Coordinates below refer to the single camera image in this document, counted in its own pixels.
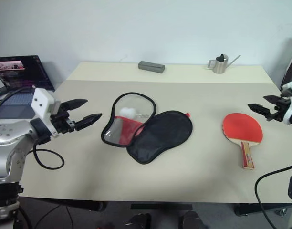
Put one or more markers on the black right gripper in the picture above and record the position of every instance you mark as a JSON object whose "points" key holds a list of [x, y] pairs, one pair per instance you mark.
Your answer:
{"points": [[280, 109]]}

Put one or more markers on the grey oblong box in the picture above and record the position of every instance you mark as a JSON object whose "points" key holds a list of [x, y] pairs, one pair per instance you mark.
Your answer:
{"points": [[151, 67]]}

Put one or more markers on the black table frame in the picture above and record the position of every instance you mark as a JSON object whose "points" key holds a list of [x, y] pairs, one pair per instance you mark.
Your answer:
{"points": [[160, 206]]}

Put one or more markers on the dark rounded shape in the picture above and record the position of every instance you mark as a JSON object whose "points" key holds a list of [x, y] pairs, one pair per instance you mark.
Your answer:
{"points": [[191, 220], [138, 221]]}

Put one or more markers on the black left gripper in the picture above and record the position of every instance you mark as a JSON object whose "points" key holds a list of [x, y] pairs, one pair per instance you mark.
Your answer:
{"points": [[63, 121]]}

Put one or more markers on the metal watering can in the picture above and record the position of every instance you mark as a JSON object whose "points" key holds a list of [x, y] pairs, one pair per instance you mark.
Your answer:
{"points": [[220, 65]]}

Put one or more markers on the open laptop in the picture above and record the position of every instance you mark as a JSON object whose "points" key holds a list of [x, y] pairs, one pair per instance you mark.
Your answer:
{"points": [[17, 69]]}

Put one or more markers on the red table tennis paddle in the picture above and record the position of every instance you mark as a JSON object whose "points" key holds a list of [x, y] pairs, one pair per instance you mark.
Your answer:
{"points": [[241, 126]]}

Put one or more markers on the black and red paddle case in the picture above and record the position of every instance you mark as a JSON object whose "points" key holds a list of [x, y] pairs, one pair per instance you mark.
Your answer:
{"points": [[160, 133]]}

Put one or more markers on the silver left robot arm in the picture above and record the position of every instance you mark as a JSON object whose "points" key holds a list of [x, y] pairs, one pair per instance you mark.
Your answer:
{"points": [[7, 133]]}

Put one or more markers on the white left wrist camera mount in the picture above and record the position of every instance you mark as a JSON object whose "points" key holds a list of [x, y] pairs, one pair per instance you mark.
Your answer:
{"points": [[42, 100]]}

